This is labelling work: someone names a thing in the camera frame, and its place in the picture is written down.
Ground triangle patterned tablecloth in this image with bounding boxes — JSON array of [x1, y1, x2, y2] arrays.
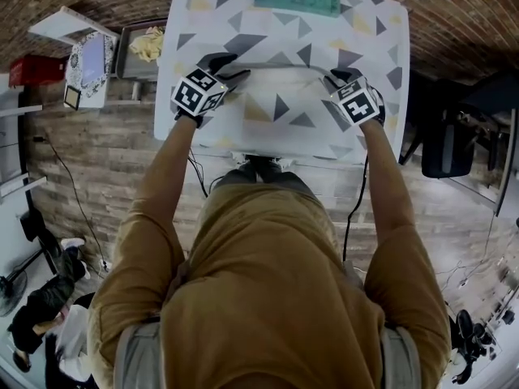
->
[[153, 0, 410, 165]]

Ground black floor fan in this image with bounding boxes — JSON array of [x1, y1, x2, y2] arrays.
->
[[0, 249, 45, 319]]

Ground person's right forearm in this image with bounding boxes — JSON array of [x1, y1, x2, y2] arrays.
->
[[358, 118, 419, 238]]

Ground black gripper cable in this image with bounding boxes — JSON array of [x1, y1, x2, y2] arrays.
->
[[341, 154, 370, 265], [187, 154, 222, 200]]

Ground person's mustard shirt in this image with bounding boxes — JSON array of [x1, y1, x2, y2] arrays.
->
[[87, 180, 453, 389]]

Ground person's left forearm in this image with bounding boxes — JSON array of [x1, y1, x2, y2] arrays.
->
[[119, 115, 204, 241]]

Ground white plastic bag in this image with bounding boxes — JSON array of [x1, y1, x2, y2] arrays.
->
[[54, 304, 91, 383]]

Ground red box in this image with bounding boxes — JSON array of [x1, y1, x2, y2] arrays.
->
[[8, 53, 68, 88]]

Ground grey backpack strap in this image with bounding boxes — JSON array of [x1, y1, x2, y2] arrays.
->
[[113, 321, 165, 389], [379, 325, 423, 389]]

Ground thin black floor cable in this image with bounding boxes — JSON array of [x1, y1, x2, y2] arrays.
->
[[34, 135, 110, 273]]

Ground yellow crumpled cloth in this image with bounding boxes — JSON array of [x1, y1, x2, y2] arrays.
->
[[128, 25, 165, 63]]

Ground person's grey trousers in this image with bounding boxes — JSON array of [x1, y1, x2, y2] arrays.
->
[[210, 156, 321, 204]]

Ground small framed picture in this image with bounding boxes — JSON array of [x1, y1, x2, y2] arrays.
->
[[63, 84, 84, 112]]

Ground patterned white box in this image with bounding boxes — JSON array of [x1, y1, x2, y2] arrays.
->
[[63, 31, 119, 110]]

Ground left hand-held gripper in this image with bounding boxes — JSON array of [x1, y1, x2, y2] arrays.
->
[[169, 52, 252, 130]]

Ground white metal frame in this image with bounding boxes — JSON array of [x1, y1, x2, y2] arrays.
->
[[0, 87, 49, 205]]

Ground metal tray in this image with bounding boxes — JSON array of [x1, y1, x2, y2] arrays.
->
[[114, 19, 168, 83]]

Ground white board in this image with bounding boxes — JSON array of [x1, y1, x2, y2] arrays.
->
[[27, 6, 119, 46]]

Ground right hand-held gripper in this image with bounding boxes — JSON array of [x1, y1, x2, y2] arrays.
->
[[321, 67, 387, 127]]

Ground dark desk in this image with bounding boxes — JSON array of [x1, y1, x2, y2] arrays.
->
[[445, 70, 519, 219]]

